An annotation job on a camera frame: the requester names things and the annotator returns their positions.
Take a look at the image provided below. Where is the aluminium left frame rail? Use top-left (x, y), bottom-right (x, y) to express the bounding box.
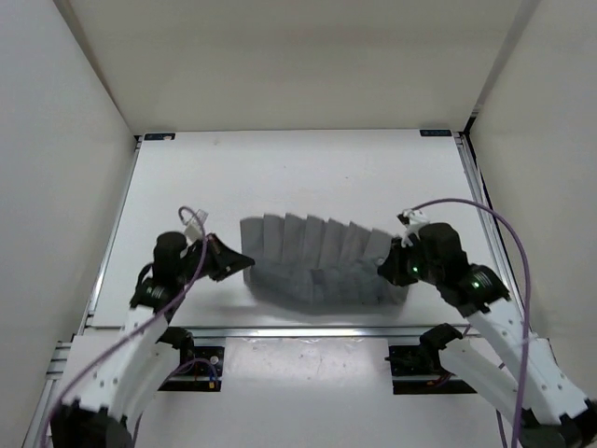
top-left (76, 134), bottom-right (144, 335)

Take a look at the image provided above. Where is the blue corner label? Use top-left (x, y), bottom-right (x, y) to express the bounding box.
top-left (144, 133), bottom-right (175, 141)
top-left (420, 129), bottom-right (452, 137)

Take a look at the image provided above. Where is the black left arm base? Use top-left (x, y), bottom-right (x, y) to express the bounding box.
top-left (158, 328), bottom-right (225, 393)

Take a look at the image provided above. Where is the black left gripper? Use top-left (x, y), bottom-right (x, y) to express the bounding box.
top-left (177, 231), bottom-right (254, 284)

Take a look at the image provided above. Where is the grey pleated skirt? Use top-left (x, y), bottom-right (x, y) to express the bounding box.
top-left (240, 214), bottom-right (409, 315)

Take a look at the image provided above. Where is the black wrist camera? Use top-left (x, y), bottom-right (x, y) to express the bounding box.
top-left (397, 209), bottom-right (470, 286)
top-left (152, 205), bottom-right (208, 287)

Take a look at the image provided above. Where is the aluminium right frame rail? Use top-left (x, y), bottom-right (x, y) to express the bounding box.
top-left (454, 132), bottom-right (532, 329)

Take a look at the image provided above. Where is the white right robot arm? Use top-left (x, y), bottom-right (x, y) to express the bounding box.
top-left (378, 237), bottom-right (596, 447)

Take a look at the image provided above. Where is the blue right corner label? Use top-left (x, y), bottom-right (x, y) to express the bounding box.
top-left (420, 129), bottom-right (452, 137)

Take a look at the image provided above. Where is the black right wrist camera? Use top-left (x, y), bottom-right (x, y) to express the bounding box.
top-left (397, 209), bottom-right (470, 286)

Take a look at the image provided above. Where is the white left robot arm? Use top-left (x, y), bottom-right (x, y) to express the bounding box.
top-left (46, 231), bottom-right (255, 447)

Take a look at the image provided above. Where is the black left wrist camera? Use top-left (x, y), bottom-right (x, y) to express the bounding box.
top-left (152, 205), bottom-right (208, 287)

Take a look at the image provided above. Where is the aluminium frame rail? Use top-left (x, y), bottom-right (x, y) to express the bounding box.
top-left (76, 134), bottom-right (144, 335)
top-left (454, 132), bottom-right (532, 329)

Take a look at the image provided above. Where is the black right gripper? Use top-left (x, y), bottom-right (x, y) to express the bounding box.
top-left (378, 234), bottom-right (441, 286)

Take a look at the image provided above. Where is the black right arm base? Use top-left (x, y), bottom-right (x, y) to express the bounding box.
top-left (384, 323), bottom-right (476, 396)

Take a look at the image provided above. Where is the blue left corner label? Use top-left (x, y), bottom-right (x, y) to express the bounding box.
top-left (144, 133), bottom-right (175, 141)

